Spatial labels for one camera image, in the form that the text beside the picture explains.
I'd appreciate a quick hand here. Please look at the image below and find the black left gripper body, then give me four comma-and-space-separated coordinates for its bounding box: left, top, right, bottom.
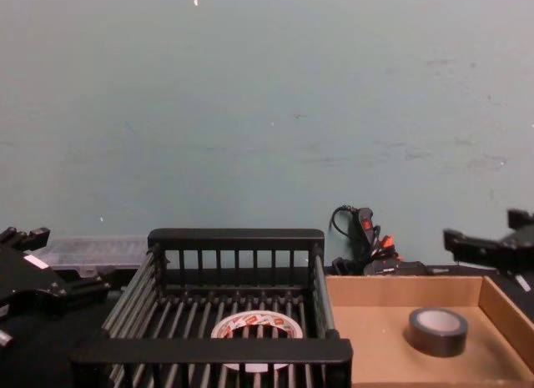
0, 242, 68, 322

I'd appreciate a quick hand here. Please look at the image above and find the clear plastic case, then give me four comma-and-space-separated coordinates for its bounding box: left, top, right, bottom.
31, 235, 151, 280

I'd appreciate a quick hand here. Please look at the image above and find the silver tape roll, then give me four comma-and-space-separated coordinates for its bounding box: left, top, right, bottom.
407, 307, 469, 359

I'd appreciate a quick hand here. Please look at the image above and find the shallow brown cardboard tray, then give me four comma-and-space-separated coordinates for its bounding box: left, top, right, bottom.
324, 274, 534, 388

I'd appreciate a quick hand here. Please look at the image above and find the black rack with steel bars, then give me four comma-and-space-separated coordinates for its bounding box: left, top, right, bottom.
69, 228, 355, 388

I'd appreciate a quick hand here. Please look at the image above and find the white tape roll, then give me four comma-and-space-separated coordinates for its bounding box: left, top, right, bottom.
210, 309, 300, 375

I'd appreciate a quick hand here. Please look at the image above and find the black corded tool red switch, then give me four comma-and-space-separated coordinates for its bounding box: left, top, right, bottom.
331, 204, 435, 277

